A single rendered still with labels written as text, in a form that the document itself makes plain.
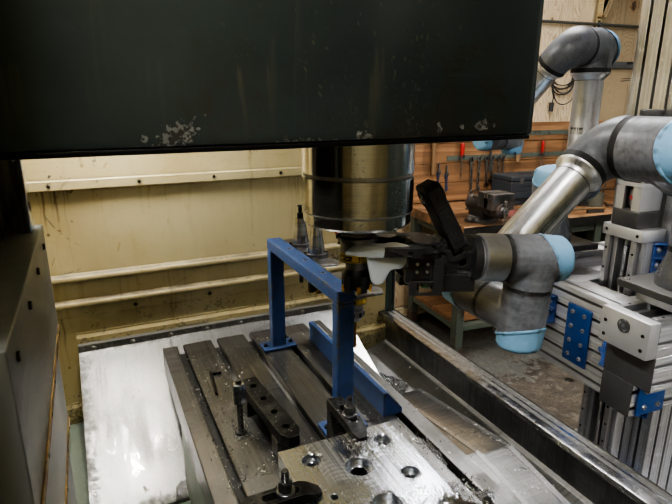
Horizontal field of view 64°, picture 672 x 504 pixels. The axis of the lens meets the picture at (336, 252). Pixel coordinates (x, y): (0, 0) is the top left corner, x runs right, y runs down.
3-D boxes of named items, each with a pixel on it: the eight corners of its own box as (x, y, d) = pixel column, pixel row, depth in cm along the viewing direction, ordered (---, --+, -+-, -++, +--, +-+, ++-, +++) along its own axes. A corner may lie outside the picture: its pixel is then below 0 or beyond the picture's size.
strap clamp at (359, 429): (341, 440, 114) (341, 377, 110) (370, 478, 103) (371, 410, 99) (326, 444, 113) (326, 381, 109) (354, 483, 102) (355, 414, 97)
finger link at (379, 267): (351, 290, 75) (408, 285, 79) (354, 249, 74) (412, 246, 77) (342, 283, 78) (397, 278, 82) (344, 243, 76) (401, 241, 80)
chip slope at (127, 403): (341, 363, 206) (341, 299, 199) (451, 475, 145) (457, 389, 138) (88, 419, 171) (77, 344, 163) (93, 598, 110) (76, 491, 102)
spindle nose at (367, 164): (296, 212, 85) (294, 134, 81) (393, 208, 88) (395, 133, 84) (311, 237, 70) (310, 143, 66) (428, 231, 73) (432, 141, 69)
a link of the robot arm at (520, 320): (504, 328, 97) (513, 270, 95) (553, 354, 88) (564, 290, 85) (470, 334, 94) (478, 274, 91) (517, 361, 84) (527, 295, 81)
